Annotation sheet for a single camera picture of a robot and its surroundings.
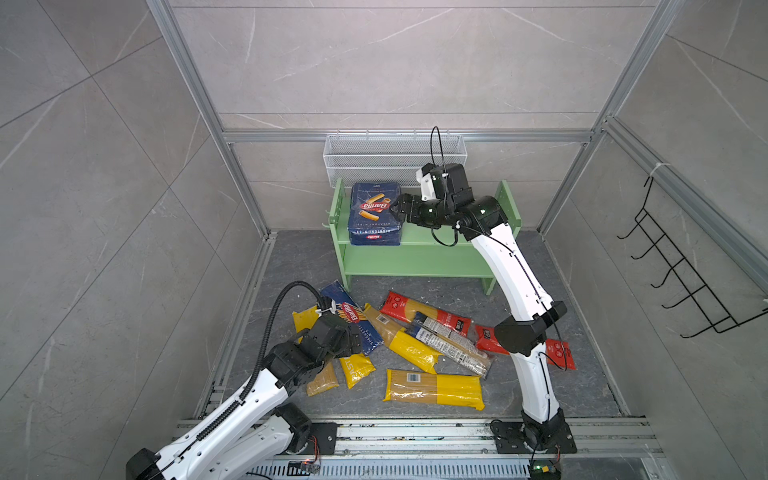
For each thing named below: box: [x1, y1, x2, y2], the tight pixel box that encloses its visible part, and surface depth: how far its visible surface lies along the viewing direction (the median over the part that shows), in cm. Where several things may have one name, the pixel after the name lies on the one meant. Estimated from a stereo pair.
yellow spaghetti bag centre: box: [364, 303, 444, 375], surface depth 89 cm
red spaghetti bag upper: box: [380, 291, 473, 337], surface depth 97 cm
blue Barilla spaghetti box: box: [320, 279, 384, 355], surface depth 92 cm
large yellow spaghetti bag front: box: [383, 369, 486, 411], surface depth 81 cm
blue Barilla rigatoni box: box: [348, 182, 402, 246], surface depth 81 cm
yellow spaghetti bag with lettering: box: [339, 353, 376, 389], surface depth 85 cm
